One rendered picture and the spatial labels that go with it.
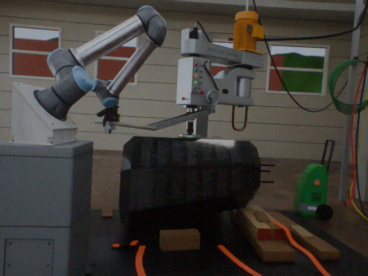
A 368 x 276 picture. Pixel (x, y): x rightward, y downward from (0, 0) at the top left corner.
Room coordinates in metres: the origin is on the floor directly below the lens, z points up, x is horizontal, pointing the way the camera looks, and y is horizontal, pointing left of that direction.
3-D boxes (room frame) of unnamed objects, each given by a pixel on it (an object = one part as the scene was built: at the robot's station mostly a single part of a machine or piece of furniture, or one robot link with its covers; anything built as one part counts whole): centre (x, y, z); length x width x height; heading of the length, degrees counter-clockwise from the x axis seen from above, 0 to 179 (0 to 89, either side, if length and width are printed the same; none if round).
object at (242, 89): (3.23, -0.52, 1.37); 0.19 x 0.19 x 0.20
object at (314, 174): (3.49, -1.44, 0.43); 0.35 x 0.35 x 0.87; 84
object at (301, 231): (2.67, -1.02, 0.09); 0.25 x 0.10 x 0.01; 5
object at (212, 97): (2.80, -0.17, 1.22); 0.15 x 0.10 x 0.15; 128
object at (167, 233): (2.36, 0.03, 0.07); 0.30 x 0.12 x 0.12; 104
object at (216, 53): (3.04, -0.28, 1.64); 0.96 x 0.25 x 0.17; 128
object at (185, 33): (3.70, 0.07, 2.00); 0.20 x 0.18 x 0.15; 9
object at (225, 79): (3.05, -0.32, 1.33); 0.74 x 0.23 x 0.49; 128
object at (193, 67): (2.69, -0.02, 1.40); 0.08 x 0.03 x 0.28; 128
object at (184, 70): (2.87, -0.07, 1.35); 0.36 x 0.22 x 0.45; 128
